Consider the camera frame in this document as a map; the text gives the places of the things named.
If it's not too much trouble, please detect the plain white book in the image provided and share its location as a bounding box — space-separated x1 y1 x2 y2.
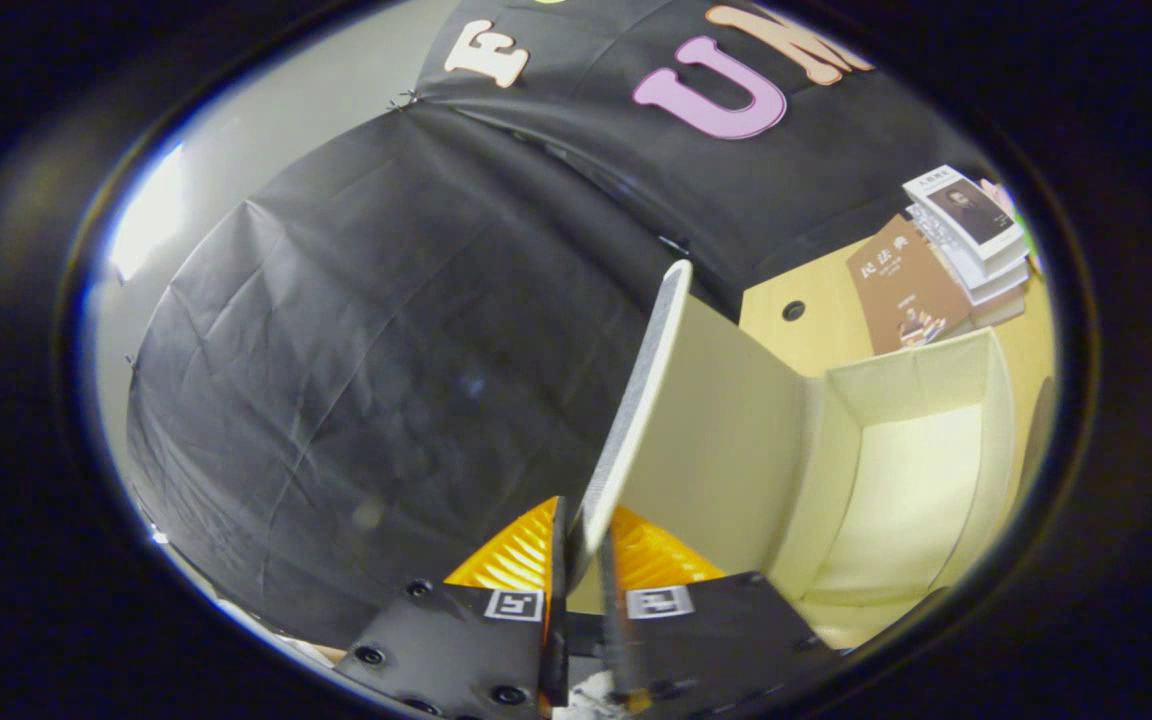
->
921 215 1033 293
946 268 1030 331

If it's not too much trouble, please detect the white book with portrait cover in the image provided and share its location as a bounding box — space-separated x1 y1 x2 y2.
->
901 165 1027 263

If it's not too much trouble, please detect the green plush toy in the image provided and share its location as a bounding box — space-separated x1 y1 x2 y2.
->
979 178 1045 276

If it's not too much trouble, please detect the brown book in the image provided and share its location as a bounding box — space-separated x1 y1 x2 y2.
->
846 214 974 357

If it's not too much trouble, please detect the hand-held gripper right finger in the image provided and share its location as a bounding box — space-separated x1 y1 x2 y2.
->
596 503 839 715

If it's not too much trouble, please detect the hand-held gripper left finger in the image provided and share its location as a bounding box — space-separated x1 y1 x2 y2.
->
334 495 571 720

